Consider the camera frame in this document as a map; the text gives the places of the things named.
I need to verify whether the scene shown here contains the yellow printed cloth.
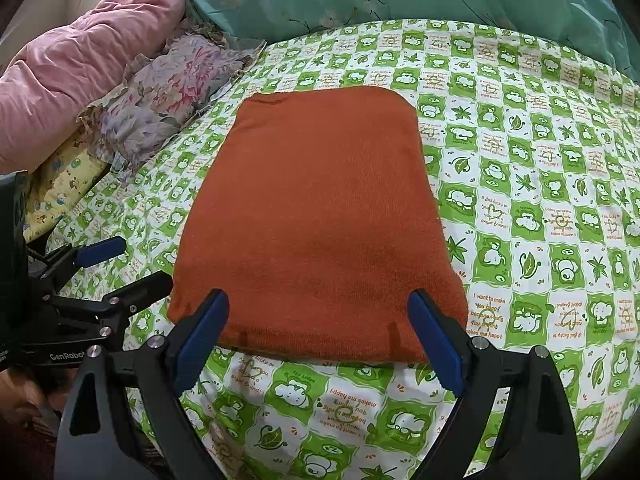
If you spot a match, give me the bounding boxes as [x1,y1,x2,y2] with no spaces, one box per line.
[22,127,108,241]

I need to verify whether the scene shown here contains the pink quilt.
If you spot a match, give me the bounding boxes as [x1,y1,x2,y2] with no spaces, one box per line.
[0,0,193,175]

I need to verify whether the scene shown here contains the green white printed bed sheet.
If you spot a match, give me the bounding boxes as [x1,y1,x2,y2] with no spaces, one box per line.
[27,19,640,480]

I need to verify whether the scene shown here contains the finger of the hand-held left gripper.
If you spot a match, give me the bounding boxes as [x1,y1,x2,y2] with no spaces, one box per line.
[50,271,174,333]
[27,236,127,292]

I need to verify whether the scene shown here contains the purple floral ruffled pillow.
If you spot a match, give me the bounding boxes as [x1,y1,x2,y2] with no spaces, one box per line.
[77,30,266,176]

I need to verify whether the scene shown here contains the orange knit sweater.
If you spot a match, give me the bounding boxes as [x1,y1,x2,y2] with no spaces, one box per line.
[166,85,469,363]

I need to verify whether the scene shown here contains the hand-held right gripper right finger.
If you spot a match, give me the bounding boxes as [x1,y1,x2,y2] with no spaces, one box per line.
[407,289,581,480]

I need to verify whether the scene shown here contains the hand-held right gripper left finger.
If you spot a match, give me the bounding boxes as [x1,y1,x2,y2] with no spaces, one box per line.
[52,289,230,480]

